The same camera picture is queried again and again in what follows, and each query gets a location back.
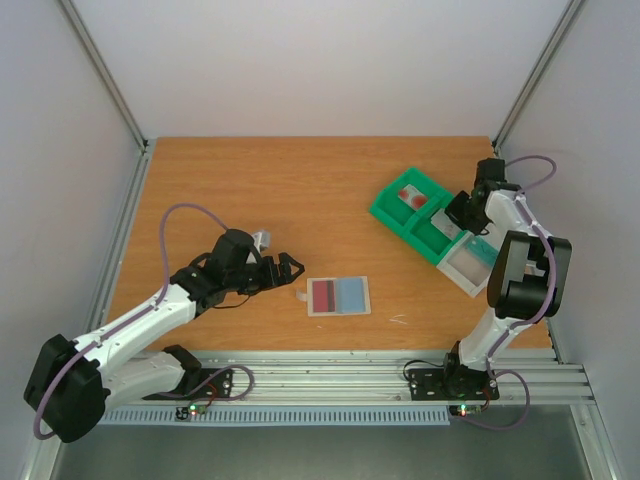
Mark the red white card in tray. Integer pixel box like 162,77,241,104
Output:
398,184,428,211

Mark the small circuit board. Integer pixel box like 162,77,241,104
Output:
174,404,208,421
449,403,489,418

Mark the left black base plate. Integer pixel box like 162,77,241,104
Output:
144,368,233,401

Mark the teal card in tray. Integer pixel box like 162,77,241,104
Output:
465,236,498,266

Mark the left small circuit board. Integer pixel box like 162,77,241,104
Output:
174,404,208,421

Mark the right aluminium frame post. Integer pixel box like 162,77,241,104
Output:
491,0,586,154

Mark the grey card in tray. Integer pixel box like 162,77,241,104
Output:
430,210,461,240

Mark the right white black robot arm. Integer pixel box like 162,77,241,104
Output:
441,158,572,399

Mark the aluminium frame post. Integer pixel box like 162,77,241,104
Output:
491,0,586,154
56,0,149,153

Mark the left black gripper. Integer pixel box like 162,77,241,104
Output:
227,253,305,295

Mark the beige card holder wallet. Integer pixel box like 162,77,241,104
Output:
296,276,371,317

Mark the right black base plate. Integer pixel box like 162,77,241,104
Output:
408,367,500,401

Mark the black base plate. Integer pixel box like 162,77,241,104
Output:
144,368,233,401
408,367,500,401

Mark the right small circuit board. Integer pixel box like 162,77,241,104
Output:
449,403,489,418

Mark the aluminium rail frame front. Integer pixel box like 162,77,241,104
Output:
45,349,596,407

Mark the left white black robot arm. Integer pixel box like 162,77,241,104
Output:
23,229,305,443

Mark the dark red striped card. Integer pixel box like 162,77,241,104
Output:
311,279,336,314

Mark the left aluminium frame post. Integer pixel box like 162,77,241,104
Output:
56,0,149,153

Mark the green plastic sorting tray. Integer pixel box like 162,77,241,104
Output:
369,167,465,265

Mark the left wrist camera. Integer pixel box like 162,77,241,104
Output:
250,230,271,254

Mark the grey slotted cable duct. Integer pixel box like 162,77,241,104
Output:
100,405,450,427

